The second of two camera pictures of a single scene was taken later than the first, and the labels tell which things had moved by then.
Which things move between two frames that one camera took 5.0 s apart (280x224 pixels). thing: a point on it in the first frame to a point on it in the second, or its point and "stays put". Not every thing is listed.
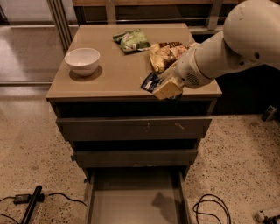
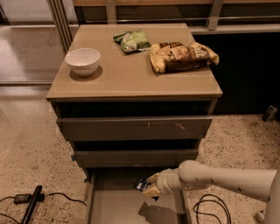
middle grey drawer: [136, 157] stays put
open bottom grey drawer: [138, 195] stays put
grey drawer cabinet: [101, 89] stays put
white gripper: [186, 71] to [164, 183]
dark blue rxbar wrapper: [150, 81] to [142, 184]
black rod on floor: [32, 203] stays put
